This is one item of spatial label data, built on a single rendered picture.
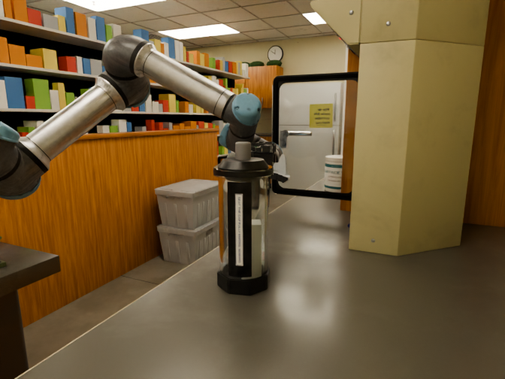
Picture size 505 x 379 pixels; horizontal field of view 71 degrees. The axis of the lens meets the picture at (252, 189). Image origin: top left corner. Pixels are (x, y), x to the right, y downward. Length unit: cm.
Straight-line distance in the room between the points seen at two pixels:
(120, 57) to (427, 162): 80
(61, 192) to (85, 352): 211
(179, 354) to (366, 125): 60
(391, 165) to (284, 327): 45
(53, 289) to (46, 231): 40
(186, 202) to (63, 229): 93
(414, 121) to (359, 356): 51
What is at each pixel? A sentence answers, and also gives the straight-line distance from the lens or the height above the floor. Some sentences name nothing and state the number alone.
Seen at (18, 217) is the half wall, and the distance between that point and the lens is 249.
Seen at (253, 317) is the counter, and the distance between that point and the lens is 60.
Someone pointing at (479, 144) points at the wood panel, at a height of 118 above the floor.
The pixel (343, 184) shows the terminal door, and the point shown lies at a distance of 118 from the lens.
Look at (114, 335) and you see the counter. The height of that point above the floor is 94.
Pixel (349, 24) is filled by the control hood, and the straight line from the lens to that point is 87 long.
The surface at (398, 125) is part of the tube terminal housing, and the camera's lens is 84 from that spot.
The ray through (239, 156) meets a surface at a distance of 62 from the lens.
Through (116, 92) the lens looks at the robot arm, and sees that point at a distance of 112.
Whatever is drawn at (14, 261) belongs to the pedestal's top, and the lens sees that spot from 96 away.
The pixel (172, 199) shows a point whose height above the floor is 58.
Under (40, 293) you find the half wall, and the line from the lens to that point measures 269.
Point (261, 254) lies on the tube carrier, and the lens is 65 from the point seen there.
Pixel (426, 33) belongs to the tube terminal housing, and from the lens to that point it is 87.
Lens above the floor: 125
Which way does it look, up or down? 11 degrees down
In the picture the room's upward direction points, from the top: straight up
